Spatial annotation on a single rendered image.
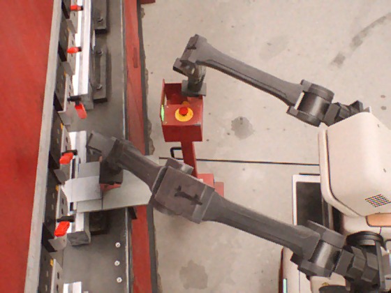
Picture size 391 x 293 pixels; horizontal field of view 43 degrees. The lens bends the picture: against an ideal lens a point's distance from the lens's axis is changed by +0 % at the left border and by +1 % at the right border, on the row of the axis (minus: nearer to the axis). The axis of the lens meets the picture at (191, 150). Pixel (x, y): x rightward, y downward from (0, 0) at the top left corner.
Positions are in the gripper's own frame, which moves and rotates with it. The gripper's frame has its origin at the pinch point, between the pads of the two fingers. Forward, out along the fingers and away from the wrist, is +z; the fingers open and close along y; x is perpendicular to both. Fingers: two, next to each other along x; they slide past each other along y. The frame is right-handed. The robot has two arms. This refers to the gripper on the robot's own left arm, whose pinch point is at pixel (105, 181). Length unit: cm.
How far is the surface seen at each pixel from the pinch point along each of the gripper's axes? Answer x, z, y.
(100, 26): -1, 13, -87
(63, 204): -14.5, -15.3, 18.5
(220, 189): 81, 71, -52
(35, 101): -26.2, -36.0, 3.7
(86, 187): -4.7, 3.8, 0.7
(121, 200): 5.3, -1.3, 6.6
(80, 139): -6.9, 8.5, -20.9
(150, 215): 46, 85, -38
